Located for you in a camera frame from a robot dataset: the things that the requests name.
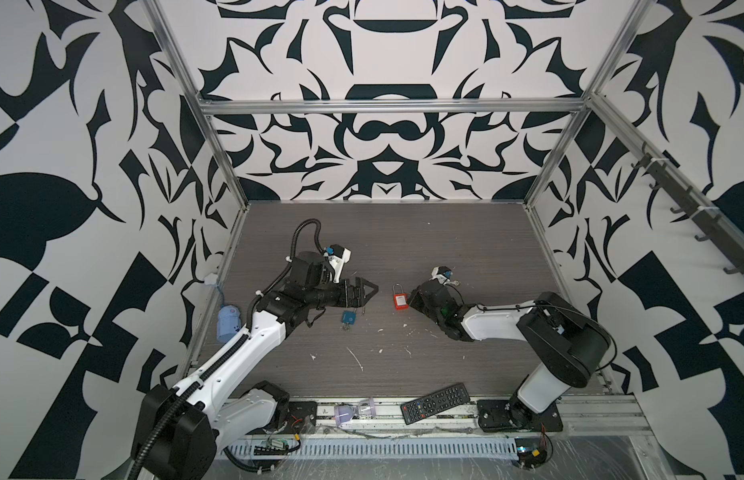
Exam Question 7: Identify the small dark blue padlock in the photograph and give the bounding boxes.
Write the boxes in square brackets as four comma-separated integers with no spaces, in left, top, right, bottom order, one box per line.
[341,310,357,330]

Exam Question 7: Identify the red safety padlock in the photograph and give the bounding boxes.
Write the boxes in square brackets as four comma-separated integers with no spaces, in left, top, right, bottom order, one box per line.
[392,283,409,310]

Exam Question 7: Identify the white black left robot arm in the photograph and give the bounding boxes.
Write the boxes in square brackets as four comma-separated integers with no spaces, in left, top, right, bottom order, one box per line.
[127,251,379,479]

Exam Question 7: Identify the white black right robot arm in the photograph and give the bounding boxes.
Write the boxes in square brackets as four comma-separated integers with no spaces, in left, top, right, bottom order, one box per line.
[408,279,616,433]

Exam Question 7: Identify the black remote control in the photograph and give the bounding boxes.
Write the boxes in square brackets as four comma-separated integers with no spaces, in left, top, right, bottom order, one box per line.
[400,383,470,425]

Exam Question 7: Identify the clear safety glasses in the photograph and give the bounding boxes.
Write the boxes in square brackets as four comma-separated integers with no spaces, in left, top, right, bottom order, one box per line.
[333,398,377,428]

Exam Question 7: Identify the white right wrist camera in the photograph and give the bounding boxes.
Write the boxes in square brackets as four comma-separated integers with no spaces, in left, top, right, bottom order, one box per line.
[431,266,460,287]

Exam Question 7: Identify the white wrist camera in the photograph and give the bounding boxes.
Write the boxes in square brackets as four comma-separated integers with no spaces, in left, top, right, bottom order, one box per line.
[431,266,460,287]
[324,244,351,283]

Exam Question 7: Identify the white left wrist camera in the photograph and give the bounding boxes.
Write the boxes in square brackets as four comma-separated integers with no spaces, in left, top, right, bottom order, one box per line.
[324,244,351,283]

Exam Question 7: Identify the black corrugated cable hose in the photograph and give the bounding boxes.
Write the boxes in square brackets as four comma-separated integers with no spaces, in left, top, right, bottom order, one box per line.
[287,218,325,259]

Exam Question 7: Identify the light blue device left wall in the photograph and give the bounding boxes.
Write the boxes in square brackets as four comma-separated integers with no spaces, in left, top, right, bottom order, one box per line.
[216,305,241,344]

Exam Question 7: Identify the white slotted cable duct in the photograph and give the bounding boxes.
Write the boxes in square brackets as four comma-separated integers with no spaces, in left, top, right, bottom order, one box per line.
[229,437,518,461]

